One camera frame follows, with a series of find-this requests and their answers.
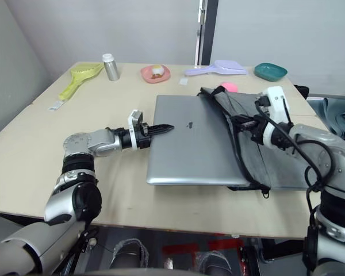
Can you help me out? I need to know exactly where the silver laptop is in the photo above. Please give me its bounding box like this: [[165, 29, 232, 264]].
[[145, 94, 255, 186]]

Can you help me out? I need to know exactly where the dark door post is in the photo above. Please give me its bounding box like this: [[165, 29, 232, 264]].
[[200, 0, 220, 66]]

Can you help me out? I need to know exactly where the pink square plate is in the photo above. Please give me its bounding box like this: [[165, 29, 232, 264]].
[[140, 65, 172, 85]]

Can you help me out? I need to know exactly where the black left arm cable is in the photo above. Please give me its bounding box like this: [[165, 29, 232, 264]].
[[65, 226, 99, 271]]

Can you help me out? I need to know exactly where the pink computer mouse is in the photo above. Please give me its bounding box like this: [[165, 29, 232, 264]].
[[220, 82, 239, 93]]

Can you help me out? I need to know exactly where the small white label strip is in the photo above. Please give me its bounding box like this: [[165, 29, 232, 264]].
[[48, 100, 64, 112]]

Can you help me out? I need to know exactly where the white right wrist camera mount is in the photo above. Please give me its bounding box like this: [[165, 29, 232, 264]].
[[258, 86, 292, 148]]

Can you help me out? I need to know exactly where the silver bottle with white cap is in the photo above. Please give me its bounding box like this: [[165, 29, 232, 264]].
[[101, 53, 121, 82]]

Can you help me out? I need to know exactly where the teal cloth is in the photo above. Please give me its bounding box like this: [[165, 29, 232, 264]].
[[307, 97, 345, 139]]

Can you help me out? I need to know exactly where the yellow-green plastic scoop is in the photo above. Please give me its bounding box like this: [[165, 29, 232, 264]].
[[58, 63, 105, 102]]

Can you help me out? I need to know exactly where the black chair back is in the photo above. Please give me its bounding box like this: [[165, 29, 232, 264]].
[[293, 85, 310, 100]]

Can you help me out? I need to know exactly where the teal plastic bowl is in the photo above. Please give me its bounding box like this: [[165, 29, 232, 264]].
[[254, 62, 289, 82]]

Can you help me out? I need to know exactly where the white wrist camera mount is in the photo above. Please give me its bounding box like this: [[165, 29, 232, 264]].
[[127, 109, 145, 151], [258, 86, 292, 148]]

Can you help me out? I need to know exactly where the grey laptop bag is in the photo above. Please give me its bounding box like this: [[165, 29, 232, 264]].
[[197, 85, 312, 200]]

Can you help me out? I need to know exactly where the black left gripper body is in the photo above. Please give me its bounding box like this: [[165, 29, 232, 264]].
[[136, 121, 156, 150]]

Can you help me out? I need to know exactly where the dark grey rounded shape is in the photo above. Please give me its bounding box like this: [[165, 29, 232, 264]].
[[195, 250, 234, 276], [110, 237, 150, 271]]

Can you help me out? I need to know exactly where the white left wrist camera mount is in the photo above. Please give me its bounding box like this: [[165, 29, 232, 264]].
[[127, 109, 145, 151]]

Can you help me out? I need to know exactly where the lavender plastic scoop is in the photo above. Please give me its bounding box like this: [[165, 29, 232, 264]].
[[183, 59, 248, 77]]

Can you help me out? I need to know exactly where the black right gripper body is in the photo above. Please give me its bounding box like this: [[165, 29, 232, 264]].
[[248, 113, 270, 143]]

